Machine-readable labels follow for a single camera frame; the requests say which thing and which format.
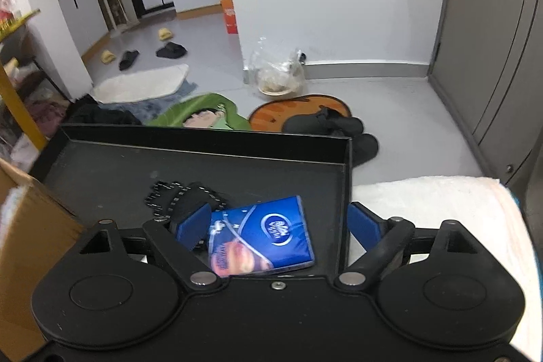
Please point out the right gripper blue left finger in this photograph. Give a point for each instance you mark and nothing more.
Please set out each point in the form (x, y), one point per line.
(172, 243)

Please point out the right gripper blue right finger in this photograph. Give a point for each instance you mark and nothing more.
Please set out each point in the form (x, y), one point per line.
(384, 242)

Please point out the black stitched plush toy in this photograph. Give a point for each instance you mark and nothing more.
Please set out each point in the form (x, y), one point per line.
(188, 210)

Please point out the blue tissue pack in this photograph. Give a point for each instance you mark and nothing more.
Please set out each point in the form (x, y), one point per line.
(268, 237)

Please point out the brown cardboard box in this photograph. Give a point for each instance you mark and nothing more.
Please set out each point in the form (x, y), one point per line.
(36, 231)

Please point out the black shallow tray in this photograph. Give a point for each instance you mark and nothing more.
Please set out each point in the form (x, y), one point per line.
(107, 171)

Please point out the white fluffy blanket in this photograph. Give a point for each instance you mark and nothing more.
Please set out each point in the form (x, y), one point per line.
(487, 209)

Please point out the black shoes on rug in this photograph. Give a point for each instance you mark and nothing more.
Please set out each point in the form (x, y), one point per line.
(329, 122)

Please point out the green cartoon leaf rug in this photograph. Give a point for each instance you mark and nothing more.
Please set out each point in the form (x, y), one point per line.
(209, 111)

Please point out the blue-grey shaggy rug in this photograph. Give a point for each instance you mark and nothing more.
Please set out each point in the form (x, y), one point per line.
(150, 109)

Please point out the orange round rug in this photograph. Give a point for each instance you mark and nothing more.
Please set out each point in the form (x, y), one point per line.
(271, 116)

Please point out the cream floor mat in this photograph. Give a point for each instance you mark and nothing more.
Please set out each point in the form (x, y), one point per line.
(141, 86)

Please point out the black clothes pile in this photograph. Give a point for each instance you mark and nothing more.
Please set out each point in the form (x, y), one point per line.
(86, 110)

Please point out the clear plastic bag with bowl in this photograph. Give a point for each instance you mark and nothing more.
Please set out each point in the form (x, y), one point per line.
(274, 71)

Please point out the black slipper left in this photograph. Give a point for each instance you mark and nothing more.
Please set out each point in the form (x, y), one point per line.
(128, 59)

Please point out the yellow slipper left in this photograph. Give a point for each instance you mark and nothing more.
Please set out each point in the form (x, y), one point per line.
(107, 57)

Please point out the grey wardrobe cabinet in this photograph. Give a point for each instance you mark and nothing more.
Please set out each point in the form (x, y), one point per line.
(487, 69)

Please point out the yellow slipper near door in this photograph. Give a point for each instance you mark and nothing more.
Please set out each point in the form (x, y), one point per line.
(164, 34)

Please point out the orange cardboard carton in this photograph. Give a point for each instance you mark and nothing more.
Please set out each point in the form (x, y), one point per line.
(229, 16)

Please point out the yellow round side table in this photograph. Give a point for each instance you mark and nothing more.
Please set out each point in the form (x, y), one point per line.
(10, 97)

